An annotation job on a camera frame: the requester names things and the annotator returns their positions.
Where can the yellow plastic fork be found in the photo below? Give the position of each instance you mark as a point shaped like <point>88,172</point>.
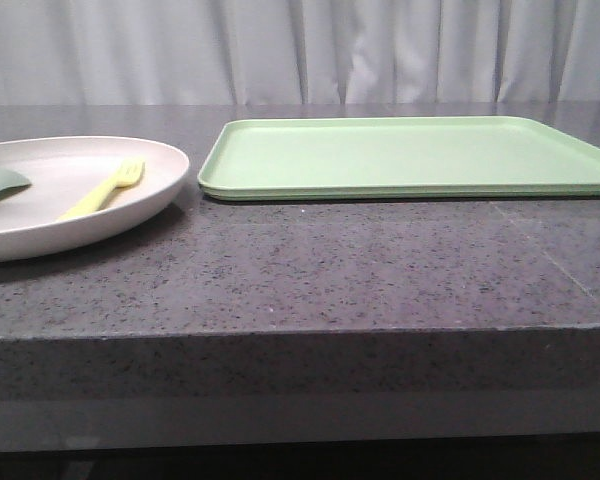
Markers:
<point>128,174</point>

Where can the beige round plate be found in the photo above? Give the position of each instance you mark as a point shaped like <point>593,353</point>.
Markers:
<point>62,171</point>

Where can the light green tray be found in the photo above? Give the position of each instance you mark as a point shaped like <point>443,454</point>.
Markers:
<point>397,157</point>

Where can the green plastic spoon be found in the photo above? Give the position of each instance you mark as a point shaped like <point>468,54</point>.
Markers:
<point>0,184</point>

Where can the white curtain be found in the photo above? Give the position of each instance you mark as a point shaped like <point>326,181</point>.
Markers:
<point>297,52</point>

